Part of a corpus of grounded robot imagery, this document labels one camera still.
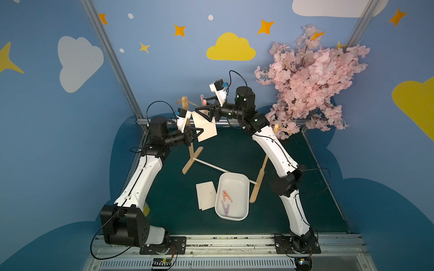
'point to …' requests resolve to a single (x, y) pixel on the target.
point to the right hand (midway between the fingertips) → (202, 103)
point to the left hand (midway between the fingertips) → (202, 128)
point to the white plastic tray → (237, 186)
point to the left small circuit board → (161, 262)
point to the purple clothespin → (225, 208)
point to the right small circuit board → (303, 263)
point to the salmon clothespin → (225, 194)
